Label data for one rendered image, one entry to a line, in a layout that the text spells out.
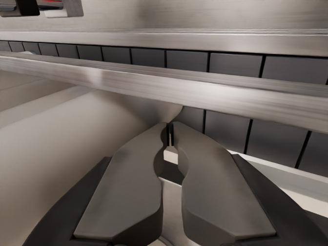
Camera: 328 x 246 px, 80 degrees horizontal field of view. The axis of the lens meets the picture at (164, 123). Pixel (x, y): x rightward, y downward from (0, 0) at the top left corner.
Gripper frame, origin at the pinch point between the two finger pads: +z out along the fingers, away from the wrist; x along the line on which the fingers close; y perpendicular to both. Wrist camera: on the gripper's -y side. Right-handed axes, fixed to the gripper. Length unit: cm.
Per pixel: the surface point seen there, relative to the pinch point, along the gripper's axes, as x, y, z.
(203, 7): 3.4, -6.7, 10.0
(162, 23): -0.5, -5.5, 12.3
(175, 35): 0.7, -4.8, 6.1
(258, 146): 7.2, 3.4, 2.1
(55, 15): -10.5, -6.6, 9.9
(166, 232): -1.0, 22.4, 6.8
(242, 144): 6.2, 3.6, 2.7
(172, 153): 0.1, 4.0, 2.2
